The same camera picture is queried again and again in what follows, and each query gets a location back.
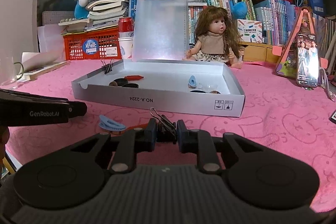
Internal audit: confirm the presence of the long-haired doll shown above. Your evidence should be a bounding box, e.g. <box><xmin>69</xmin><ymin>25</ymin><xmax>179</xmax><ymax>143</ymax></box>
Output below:
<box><xmin>185</xmin><ymin>6</ymin><xmax>243</xmax><ymax>69</ymax></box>

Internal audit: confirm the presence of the colourful small box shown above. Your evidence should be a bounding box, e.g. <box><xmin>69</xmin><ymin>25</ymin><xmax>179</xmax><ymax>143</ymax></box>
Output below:
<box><xmin>237</xmin><ymin>19</ymin><xmax>263</xmax><ymax>43</ymax></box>

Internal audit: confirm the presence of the stack of books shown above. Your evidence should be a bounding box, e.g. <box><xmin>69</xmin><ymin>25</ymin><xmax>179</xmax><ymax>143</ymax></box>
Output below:
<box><xmin>58</xmin><ymin>0</ymin><xmax>141</xmax><ymax>33</ymax></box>

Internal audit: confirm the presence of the row of shelf books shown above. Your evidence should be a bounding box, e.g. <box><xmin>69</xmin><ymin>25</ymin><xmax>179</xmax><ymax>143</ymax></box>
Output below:
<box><xmin>128</xmin><ymin>0</ymin><xmax>336</xmax><ymax>47</ymax></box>

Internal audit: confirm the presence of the brown walnut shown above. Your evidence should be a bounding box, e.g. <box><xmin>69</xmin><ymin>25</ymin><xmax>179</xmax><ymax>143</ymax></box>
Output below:
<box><xmin>109</xmin><ymin>81</ymin><xmax>118</xmax><ymax>86</ymax></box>
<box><xmin>210</xmin><ymin>90</ymin><xmax>221</xmax><ymax>94</ymax></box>

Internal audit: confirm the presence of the smartphone with lit screen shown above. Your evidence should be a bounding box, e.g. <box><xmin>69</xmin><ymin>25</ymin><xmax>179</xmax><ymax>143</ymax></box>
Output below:
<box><xmin>296</xmin><ymin>33</ymin><xmax>319</xmax><ymax>88</ymax></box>

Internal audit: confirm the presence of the pink bunny towel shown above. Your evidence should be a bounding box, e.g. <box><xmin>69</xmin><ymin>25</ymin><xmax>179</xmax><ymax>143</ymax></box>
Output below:
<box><xmin>6</xmin><ymin>65</ymin><xmax>335</xmax><ymax>211</ymax></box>

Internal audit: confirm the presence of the colourful remote control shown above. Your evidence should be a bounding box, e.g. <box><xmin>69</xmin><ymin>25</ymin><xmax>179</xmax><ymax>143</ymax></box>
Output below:
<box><xmin>329</xmin><ymin>111</ymin><xmax>336</xmax><ymax>124</ymax></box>

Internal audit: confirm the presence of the white cardboard box tray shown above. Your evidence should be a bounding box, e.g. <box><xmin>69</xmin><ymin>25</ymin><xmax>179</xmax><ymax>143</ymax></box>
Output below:
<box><xmin>71</xmin><ymin>58</ymin><xmax>246</xmax><ymax>118</ymax></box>

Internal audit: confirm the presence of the white paper cup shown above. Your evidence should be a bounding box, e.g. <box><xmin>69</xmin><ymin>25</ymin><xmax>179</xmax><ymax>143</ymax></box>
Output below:
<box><xmin>118</xmin><ymin>37</ymin><xmax>133</xmax><ymax>59</ymax></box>

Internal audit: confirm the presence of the blue plush toy left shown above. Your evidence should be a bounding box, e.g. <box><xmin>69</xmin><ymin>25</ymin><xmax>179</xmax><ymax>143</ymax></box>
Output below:
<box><xmin>74</xmin><ymin>0</ymin><xmax>96</xmax><ymax>19</ymax></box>

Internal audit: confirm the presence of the red plastic basket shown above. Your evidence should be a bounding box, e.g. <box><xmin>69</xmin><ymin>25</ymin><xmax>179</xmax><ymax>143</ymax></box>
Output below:
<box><xmin>63</xmin><ymin>27</ymin><xmax>122</xmax><ymax>60</ymax></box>

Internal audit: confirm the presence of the translucent clipboard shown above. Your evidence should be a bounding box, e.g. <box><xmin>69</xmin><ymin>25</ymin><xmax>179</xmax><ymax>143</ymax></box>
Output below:
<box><xmin>132</xmin><ymin>0</ymin><xmax>189</xmax><ymax>61</ymax></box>

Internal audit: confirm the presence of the clear plastic cup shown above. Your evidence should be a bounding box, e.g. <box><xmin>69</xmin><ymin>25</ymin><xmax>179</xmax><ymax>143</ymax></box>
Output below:
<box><xmin>200</xmin><ymin>83</ymin><xmax>218</xmax><ymax>93</ymax></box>

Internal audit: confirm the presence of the clear glass mug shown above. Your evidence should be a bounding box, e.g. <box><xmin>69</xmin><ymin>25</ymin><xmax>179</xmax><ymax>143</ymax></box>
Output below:
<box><xmin>0</xmin><ymin>53</ymin><xmax>25</xmax><ymax>90</ymax></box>

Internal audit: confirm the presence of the pink triangular phone stand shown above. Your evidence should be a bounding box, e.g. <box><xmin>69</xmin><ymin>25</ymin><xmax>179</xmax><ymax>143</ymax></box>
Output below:
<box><xmin>275</xmin><ymin>6</ymin><xmax>321</xmax><ymax>84</ymax></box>

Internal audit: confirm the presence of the red soda can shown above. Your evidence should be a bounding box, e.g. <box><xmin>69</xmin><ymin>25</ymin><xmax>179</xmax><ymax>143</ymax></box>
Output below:
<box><xmin>118</xmin><ymin>17</ymin><xmax>134</xmax><ymax>38</ymax></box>

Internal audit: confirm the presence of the black binder clip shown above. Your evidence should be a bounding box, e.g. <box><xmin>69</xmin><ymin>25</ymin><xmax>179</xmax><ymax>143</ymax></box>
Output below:
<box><xmin>101</xmin><ymin>59</ymin><xmax>114</xmax><ymax>75</ymax></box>
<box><xmin>150</xmin><ymin>107</ymin><xmax>177</xmax><ymax>144</ymax></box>

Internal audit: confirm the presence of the open book at left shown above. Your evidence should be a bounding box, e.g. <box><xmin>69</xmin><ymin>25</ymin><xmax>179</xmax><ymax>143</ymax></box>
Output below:
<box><xmin>19</xmin><ymin>50</ymin><xmax>68</xmax><ymax>82</ymax></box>

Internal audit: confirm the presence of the white charging cable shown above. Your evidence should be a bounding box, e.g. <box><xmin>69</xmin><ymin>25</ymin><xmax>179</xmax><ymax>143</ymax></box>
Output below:
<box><xmin>318</xmin><ymin>67</ymin><xmax>336</xmax><ymax>102</ymax></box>

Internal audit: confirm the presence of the black round cap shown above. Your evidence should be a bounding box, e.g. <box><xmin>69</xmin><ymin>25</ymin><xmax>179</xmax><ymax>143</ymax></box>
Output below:
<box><xmin>189</xmin><ymin>89</ymin><xmax>207</xmax><ymax>93</ymax></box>
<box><xmin>114</xmin><ymin>78</ymin><xmax>128</xmax><ymax>86</ymax></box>
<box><xmin>122</xmin><ymin>83</ymin><xmax>139</xmax><ymax>88</ymax></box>

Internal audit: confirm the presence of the wooden drawer box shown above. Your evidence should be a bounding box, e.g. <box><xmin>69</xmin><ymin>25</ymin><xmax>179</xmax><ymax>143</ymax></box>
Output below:
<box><xmin>240</xmin><ymin>42</ymin><xmax>283</xmax><ymax>64</ymax></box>

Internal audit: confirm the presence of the black binder clip on box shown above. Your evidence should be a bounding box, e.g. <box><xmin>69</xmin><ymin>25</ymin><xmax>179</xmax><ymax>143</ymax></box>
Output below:
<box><xmin>101</xmin><ymin>59</ymin><xmax>114</xmax><ymax>75</ymax></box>

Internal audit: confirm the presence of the red orange clip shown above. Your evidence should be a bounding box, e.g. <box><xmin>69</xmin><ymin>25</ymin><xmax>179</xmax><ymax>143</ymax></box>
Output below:
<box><xmin>124</xmin><ymin>75</ymin><xmax>143</xmax><ymax>81</ymax></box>

